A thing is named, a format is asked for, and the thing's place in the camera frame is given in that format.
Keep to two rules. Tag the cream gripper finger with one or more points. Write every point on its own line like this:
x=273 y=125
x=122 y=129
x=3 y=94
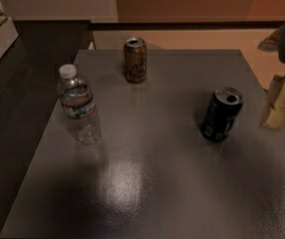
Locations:
x=275 y=115

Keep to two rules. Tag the orange soda can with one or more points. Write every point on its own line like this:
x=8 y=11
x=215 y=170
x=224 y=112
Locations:
x=135 y=60

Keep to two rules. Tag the black soda can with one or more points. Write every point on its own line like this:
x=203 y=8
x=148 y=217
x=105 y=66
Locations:
x=223 y=109

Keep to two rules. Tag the clear plastic water bottle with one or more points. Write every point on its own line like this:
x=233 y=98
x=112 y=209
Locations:
x=77 y=100

